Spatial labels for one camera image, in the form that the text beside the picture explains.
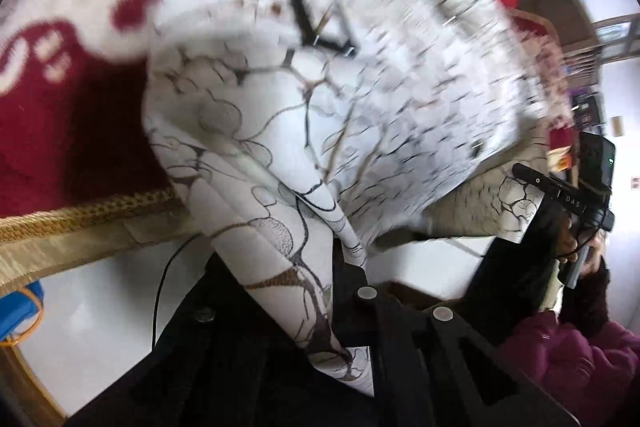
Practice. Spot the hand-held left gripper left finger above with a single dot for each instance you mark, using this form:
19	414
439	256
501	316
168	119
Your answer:
210	357

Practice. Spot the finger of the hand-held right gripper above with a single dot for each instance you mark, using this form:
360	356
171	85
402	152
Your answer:
520	267

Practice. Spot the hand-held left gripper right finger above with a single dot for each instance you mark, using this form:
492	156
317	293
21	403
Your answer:
440	357

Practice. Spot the white crackle-print padded garment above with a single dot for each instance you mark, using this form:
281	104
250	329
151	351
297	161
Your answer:
300	107

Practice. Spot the person's right forearm dark sleeve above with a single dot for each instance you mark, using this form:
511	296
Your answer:
585	302

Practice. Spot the person's right hand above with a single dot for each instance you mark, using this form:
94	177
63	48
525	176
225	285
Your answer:
594	259

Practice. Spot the cluttered background shelf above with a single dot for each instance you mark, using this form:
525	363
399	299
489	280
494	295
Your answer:
582	107

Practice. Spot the person's purple padded jacket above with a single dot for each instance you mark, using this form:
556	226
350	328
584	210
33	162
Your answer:
575	357

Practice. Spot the red floral plush sofa cover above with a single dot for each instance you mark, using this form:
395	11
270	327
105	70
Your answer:
75	117

